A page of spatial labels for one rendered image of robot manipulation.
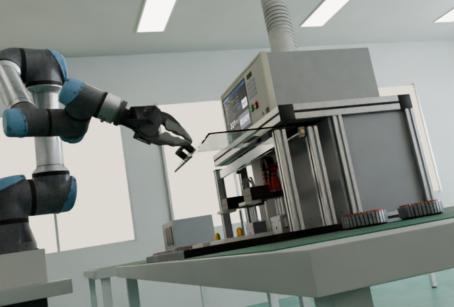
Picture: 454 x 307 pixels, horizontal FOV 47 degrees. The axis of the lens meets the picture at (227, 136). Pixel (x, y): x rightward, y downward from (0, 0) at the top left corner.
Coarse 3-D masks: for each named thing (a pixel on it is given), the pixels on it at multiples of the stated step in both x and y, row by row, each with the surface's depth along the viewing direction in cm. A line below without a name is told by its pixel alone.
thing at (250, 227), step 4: (264, 220) 179; (248, 224) 181; (252, 224) 177; (256, 224) 178; (260, 224) 178; (264, 224) 178; (248, 228) 182; (252, 228) 178; (256, 228) 177; (260, 228) 178; (264, 228) 178; (248, 232) 182; (252, 232) 178; (256, 232) 177; (260, 232) 177
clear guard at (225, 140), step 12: (216, 132) 140; (228, 132) 141; (240, 132) 143; (252, 132) 146; (264, 132) 149; (204, 144) 151; (216, 144) 155; (228, 144) 158; (240, 144) 161; (252, 144) 165; (192, 156) 137
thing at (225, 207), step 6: (228, 198) 178; (234, 198) 178; (240, 198) 179; (222, 204) 182; (228, 204) 177; (234, 204) 177; (258, 204) 180; (222, 210) 176; (228, 210) 177; (234, 210) 177; (252, 210) 182; (252, 216) 184
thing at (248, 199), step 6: (258, 186) 156; (264, 186) 156; (246, 192) 158; (252, 192) 155; (258, 192) 155; (264, 192) 156; (270, 192) 156; (276, 192) 157; (282, 192) 157; (246, 198) 158; (252, 198) 154; (258, 198) 154; (264, 198) 156; (270, 198) 160; (276, 198) 162; (282, 198) 158; (240, 204) 158; (246, 204) 154; (252, 204) 158; (276, 204) 161; (282, 204) 157; (276, 210) 161; (282, 210) 157
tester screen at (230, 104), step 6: (240, 84) 178; (234, 90) 183; (240, 90) 178; (228, 96) 190; (234, 96) 184; (240, 96) 179; (246, 96) 173; (228, 102) 191; (234, 102) 185; (228, 108) 191; (234, 108) 185; (246, 108) 174; (228, 114) 192; (234, 114) 186; (240, 114) 181; (228, 120) 193; (228, 126) 194; (240, 126) 182; (246, 126) 176
